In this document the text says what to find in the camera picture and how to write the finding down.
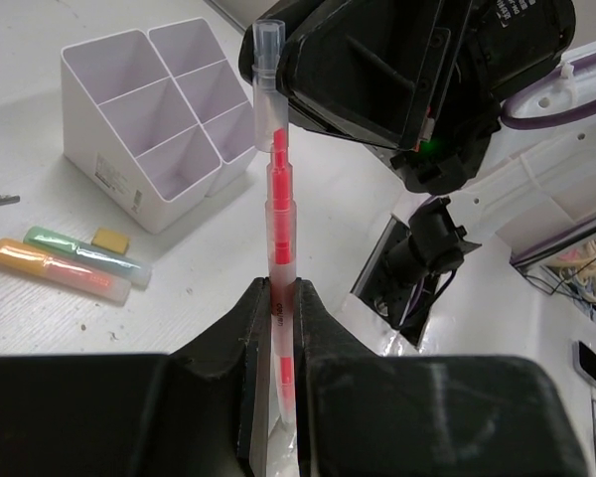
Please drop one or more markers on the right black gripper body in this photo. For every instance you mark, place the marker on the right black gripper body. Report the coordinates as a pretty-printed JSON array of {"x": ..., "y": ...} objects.
[{"x": 504, "y": 47}]

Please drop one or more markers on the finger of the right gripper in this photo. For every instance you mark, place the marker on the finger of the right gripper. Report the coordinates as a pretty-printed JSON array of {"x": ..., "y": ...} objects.
[{"x": 366, "y": 69}]

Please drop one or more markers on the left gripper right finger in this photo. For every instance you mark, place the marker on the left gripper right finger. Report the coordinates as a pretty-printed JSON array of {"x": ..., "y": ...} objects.
[{"x": 362, "y": 414}]

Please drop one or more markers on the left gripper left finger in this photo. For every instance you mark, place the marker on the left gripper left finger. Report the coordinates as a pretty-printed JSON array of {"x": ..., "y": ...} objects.
[{"x": 200, "y": 411}]

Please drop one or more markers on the clear pen cap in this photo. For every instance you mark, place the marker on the clear pen cap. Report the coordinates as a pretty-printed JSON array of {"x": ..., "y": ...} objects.
[{"x": 270, "y": 106}]

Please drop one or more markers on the red pen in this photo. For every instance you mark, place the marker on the red pen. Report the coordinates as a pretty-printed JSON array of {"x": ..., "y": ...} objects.
[{"x": 280, "y": 211}]

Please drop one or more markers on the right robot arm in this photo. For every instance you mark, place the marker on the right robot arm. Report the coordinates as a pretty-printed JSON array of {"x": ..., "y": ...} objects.
[{"x": 547, "y": 141}]

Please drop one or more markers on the green highlighter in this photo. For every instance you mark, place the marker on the green highlighter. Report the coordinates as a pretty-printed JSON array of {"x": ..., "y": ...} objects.
[{"x": 138, "y": 273}]

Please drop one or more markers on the right white organizer box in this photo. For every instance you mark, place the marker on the right white organizer box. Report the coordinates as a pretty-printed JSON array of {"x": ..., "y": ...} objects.
[{"x": 196, "y": 61}]

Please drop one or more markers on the white organizer box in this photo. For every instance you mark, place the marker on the white organizer box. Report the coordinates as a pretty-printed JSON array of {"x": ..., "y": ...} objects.
[
  {"x": 196, "y": 61},
  {"x": 129, "y": 129}
]

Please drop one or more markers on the yellow eraser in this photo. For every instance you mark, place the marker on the yellow eraser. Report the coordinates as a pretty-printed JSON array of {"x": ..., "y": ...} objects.
[{"x": 111, "y": 240}]

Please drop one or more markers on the orange highlighter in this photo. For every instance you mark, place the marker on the orange highlighter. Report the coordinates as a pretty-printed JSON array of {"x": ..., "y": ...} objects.
[{"x": 40, "y": 263}]

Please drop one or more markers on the left white organizer box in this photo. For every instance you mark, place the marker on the left white organizer box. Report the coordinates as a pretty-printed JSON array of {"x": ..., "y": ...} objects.
[{"x": 129, "y": 129}]

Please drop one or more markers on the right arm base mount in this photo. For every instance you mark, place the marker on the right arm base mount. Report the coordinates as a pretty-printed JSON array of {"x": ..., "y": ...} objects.
[{"x": 399, "y": 290}]

